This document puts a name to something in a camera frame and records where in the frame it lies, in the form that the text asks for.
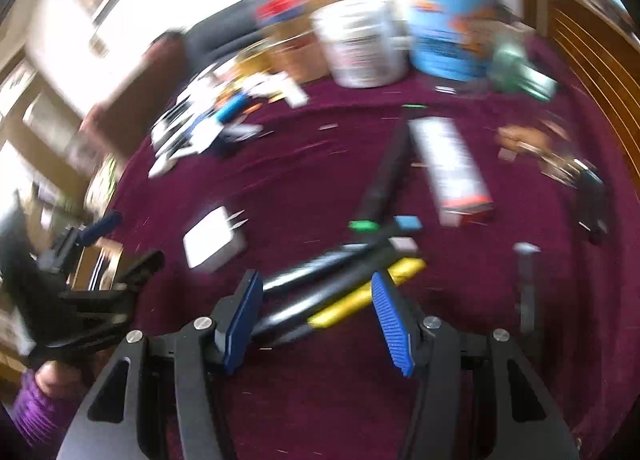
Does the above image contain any bunch of keys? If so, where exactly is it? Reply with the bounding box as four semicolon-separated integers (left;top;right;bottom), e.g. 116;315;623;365
540;147;587;183

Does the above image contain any person's left forearm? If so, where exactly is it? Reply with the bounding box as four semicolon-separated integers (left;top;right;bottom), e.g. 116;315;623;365
9;369;69;449

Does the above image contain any red-lidded packet jar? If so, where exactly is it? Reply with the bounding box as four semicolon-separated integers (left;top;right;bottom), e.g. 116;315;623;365
256;0;307;26

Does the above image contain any black leather sofa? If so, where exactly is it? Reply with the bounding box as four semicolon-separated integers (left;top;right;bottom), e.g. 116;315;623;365
184;0;342;68

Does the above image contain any wooden bead keychain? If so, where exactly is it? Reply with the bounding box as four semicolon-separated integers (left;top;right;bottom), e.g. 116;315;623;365
496;123;553;158

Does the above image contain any white plastic tub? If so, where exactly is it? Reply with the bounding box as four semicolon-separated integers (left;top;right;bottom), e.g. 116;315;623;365
311;0;412;90

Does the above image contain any yellow marker pen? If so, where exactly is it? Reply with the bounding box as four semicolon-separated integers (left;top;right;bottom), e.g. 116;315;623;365
306;258;427;330

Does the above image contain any white barcode carton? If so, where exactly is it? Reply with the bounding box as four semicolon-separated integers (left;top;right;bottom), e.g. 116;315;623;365
407;117;497;228

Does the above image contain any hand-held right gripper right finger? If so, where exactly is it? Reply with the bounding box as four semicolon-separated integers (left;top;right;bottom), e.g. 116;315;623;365
371;271;581;460

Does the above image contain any blue-capped black marker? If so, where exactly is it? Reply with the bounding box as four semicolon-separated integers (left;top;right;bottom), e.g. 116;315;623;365
262;215;422;290

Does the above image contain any orange-labelled jar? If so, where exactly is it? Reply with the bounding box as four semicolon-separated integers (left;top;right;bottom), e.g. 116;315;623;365
269;30;332;84

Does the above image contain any maroon chair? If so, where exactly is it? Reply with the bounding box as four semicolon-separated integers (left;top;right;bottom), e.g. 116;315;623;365
79;32;192;158

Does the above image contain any long black green-banded marker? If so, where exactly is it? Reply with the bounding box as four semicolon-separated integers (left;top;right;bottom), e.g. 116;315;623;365
348;124;412;234

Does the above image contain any grey-capped black marker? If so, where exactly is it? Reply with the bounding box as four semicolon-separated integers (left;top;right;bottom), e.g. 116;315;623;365
514;241;542;336

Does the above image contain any wooden side cabinet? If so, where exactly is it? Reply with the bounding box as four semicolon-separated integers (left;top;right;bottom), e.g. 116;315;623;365
539;0;640;183

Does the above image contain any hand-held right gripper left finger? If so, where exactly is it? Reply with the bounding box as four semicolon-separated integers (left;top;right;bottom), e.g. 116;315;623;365
55;269;264;460

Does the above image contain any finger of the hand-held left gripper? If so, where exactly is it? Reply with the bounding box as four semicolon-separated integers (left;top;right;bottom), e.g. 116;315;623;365
112;249;166;292
50;211;124;272

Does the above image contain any wooden glass-door cabinet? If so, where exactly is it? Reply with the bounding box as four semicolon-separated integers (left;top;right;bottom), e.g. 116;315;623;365
0;55;86;221

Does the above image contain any blue-labelled clear jar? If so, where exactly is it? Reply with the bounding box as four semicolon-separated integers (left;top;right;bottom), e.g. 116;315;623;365
402;0;503;82

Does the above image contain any pile of white boxes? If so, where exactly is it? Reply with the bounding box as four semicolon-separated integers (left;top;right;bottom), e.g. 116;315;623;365
148;71;311;178

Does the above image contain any person's left hand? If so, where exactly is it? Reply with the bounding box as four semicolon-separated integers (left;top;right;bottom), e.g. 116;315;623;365
34;352;97;399

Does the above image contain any maroon velvet tablecloth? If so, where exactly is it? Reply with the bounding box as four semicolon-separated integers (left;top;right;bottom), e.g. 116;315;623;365
100;35;640;460

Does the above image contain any white charger plug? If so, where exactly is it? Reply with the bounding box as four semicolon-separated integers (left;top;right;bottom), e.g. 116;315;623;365
182;205;249;274

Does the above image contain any black key fob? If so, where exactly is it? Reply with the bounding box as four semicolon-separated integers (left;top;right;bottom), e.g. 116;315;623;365
574;171;610;245

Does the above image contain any white-capped black marker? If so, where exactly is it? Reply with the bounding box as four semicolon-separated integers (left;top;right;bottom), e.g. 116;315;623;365
249;237;419;338

